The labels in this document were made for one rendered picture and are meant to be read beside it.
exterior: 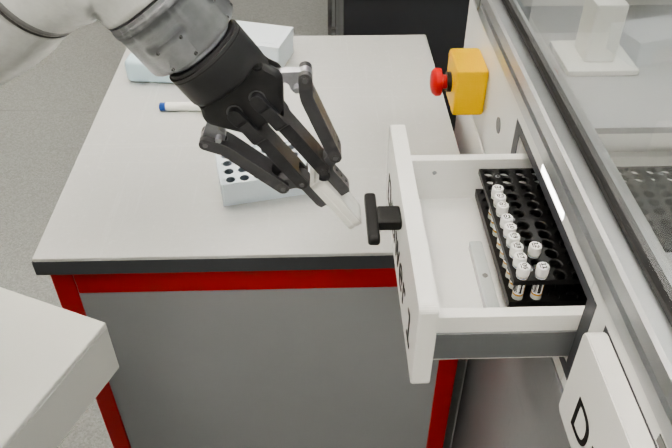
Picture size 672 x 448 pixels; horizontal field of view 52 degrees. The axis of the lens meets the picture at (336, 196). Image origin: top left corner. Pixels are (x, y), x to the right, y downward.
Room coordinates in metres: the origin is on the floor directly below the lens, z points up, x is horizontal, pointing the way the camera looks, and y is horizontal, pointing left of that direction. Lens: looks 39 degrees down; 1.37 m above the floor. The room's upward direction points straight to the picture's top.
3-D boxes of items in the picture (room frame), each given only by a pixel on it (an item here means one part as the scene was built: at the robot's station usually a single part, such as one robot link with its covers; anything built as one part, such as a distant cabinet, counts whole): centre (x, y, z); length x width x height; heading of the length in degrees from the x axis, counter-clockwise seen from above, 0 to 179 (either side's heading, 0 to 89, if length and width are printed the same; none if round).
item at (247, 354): (0.95, 0.10, 0.38); 0.62 x 0.58 x 0.76; 2
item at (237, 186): (0.79, 0.10, 0.78); 0.12 x 0.08 x 0.04; 104
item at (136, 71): (1.14, 0.31, 0.78); 0.15 x 0.10 x 0.04; 175
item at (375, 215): (0.54, -0.05, 0.91); 0.07 x 0.04 x 0.01; 2
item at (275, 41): (1.16, 0.15, 0.79); 0.13 x 0.09 x 0.05; 75
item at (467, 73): (0.87, -0.18, 0.88); 0.07 x 0.05 x 0.07; 2
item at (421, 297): (0.54, -0.08, 0.87); 0.29 x 0.02 x 0.11; 2
